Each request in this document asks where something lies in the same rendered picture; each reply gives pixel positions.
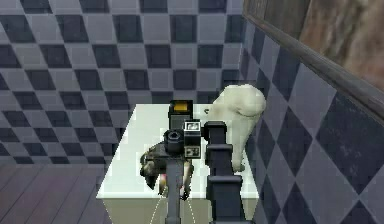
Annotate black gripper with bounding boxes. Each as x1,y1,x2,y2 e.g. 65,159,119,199
148,129,198,224

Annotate paper with mouse painting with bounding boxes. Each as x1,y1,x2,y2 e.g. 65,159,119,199
139,141,195,202

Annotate white table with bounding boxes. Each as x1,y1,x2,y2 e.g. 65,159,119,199
96,103,261,224

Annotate black box with yellow top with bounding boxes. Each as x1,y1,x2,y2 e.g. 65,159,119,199
167,99,195,132

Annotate dark framed wall picture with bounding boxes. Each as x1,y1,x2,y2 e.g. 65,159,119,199
242,0,384,125

